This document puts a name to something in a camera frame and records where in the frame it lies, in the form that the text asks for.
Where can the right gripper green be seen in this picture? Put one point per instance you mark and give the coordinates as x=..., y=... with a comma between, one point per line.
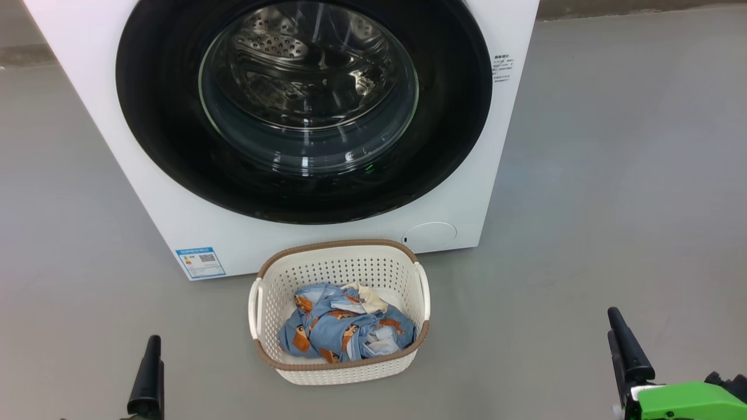
x=683, y=402

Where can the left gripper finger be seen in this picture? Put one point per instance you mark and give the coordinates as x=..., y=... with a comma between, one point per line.
x=147, y=391

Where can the blue garment orange cartoon print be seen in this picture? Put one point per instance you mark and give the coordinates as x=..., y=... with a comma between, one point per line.
x=327, y=332

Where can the cream white garment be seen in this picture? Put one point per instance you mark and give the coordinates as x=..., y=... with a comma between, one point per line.
x=369, y=298

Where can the black washer door glass window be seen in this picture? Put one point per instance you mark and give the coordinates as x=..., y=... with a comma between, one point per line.
x=157, y=116

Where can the white front-load washing machine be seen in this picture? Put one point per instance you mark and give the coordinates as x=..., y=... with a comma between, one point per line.
x=105, y=116

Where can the stainless steel washing machine drum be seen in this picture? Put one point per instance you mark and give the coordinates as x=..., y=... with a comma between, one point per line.
x=274, y=46

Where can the blue energy label sticker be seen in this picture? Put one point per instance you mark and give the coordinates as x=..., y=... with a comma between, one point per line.
x=200, y=263

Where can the round drain filter cover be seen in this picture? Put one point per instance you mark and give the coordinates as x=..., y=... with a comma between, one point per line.
x=430, y=236

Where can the cream perforated laundry basket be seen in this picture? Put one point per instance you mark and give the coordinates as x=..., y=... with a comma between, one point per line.
x=402, y=274

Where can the small black text label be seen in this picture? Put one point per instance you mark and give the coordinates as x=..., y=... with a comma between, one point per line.
x=503, y=67

